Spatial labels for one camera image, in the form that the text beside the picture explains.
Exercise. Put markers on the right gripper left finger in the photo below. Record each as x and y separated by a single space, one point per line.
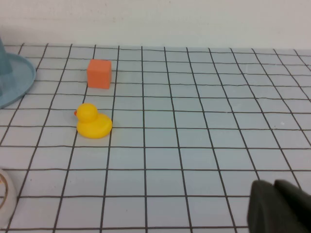
264 211

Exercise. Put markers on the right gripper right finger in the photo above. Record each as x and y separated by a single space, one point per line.
298 208

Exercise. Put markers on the blue cup stand with posts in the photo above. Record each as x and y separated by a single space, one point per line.
12 77

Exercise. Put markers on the grid pattern tablecloth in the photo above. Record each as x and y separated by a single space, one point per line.
194 121

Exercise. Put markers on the yellow rubber duck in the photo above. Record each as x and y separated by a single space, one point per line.
93 123

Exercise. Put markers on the orange foam cube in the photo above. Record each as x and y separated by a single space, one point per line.
99 74

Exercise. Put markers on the white tape roll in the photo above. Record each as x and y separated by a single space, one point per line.
8 194

